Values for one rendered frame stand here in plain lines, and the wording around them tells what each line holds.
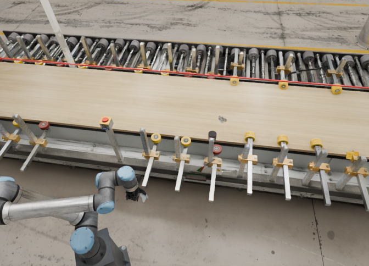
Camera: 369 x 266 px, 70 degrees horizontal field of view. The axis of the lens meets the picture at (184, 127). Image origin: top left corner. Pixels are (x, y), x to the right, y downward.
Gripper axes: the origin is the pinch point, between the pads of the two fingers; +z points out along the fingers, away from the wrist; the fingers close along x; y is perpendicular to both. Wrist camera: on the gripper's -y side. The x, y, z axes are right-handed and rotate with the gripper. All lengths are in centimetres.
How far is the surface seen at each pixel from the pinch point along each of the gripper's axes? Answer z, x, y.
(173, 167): 23.7, 17.0, -39.3
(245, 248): 94, 86, -4
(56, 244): 94, -92, 16
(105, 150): 32, -50, -55
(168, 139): 14, 9, -61
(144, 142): -9.5, -3.0, -39.0
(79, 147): 32, -76, -55
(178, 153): -0.2, 22.0, -38.5
